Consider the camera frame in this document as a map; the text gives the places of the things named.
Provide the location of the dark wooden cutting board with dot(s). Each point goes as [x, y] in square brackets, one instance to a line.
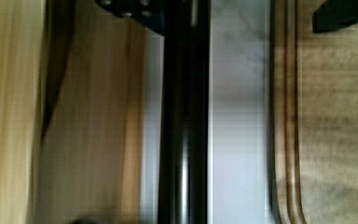
[315, 117]

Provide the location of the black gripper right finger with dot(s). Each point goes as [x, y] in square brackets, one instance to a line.
[334, 15]

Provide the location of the black drawer handle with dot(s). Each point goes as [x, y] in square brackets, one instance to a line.
[183, 161]

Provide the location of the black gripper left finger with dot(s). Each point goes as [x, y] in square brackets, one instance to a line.
[149, 13]

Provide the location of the bamboo drawer box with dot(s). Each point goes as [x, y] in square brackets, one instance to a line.
[71, 113]

